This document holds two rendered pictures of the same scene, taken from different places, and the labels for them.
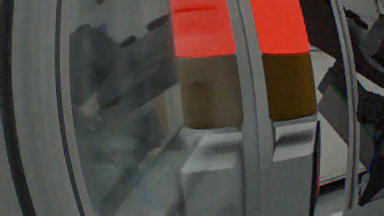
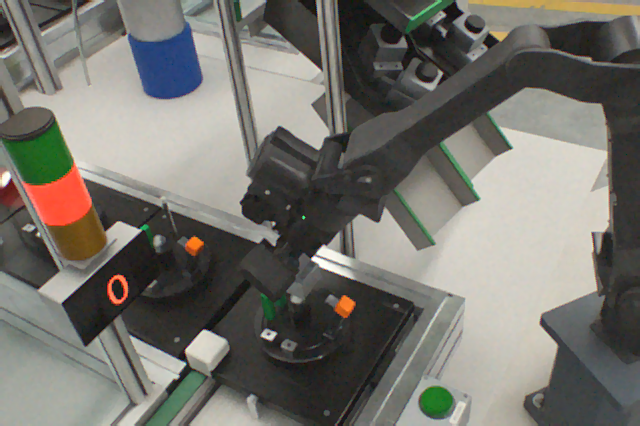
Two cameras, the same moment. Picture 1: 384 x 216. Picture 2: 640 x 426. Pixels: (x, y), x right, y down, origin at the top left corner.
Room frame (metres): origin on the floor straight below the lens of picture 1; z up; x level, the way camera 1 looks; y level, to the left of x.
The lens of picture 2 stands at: (0.44, -0.54, 1.72)
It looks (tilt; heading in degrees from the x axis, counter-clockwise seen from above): 42 degrees down; 27
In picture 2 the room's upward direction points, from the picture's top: 7 degrees counter-clockwise
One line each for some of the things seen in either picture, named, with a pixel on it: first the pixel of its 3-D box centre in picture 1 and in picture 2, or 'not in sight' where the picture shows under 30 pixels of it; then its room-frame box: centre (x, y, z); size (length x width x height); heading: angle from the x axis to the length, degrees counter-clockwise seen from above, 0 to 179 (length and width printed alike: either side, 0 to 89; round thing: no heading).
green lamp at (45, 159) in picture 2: not in sight; (38, 148); (0.79, -0.08, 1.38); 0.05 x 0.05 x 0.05
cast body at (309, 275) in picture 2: (369, 193); (283, 260); (0.96, -0.21, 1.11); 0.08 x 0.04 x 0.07; 81
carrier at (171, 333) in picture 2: not in sight; (163, 253); (1.00, 0.03, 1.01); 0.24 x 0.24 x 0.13; 81
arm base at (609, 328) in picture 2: not in sight; (633, 317); (1.02, -0.63, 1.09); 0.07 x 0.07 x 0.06; 45
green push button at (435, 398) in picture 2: not in sight; (436, 402); (0.91, -0.43, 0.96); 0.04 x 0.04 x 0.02
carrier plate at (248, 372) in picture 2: not in sight; (303, 333); (0.96, -0.22, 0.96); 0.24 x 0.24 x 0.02; 81
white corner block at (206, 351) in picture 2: not in sight; (208, 353); (0.88, -0.11, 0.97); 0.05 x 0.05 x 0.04; 81
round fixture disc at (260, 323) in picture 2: not in sight; (302, 325); (0.96, -0.22, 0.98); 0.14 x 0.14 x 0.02
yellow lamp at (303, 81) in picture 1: (289, 81); (75, 227); (0.79, -0.08, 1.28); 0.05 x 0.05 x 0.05
